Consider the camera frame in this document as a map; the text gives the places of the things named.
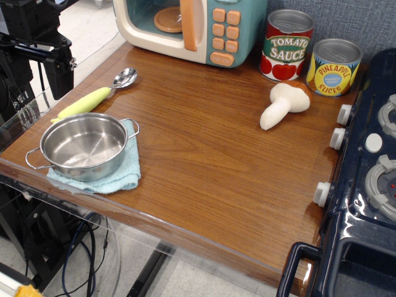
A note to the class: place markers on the white plush mushroom toy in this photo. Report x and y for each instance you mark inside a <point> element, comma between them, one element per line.
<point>287,96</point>

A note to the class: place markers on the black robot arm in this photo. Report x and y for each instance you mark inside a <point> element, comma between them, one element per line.
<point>29,32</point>

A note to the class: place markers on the white stove knob bottom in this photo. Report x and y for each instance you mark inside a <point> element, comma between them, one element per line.
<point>321,193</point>

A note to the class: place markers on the white stove knob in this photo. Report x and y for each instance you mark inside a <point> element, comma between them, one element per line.
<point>321,193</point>
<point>344,114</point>
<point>337,138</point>

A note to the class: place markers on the light blue cloth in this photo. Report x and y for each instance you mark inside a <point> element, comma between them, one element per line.
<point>125,177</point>

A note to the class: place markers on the stainless steel pot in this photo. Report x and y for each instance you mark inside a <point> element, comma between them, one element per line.
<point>84,147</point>

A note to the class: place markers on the toy microwave teal and cream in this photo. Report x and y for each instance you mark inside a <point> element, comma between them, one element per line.
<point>218,33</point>

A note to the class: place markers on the white stove knob middle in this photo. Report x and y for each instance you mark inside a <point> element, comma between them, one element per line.
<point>337,138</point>

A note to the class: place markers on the tomato sauce can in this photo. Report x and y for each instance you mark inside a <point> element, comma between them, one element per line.
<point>287,38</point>

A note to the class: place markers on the white stove knob top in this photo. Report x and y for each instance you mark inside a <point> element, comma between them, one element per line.
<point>344,114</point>

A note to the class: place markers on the pineapple slices can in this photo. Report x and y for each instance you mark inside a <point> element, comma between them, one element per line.
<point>333,66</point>

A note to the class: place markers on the dark blue toy stove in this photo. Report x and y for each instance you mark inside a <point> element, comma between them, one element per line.
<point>356,253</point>

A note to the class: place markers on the spoon with yellow-green handle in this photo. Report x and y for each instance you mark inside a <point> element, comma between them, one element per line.
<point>87,103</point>

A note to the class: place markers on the black table leg frame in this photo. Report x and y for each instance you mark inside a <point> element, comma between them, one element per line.
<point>149,271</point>

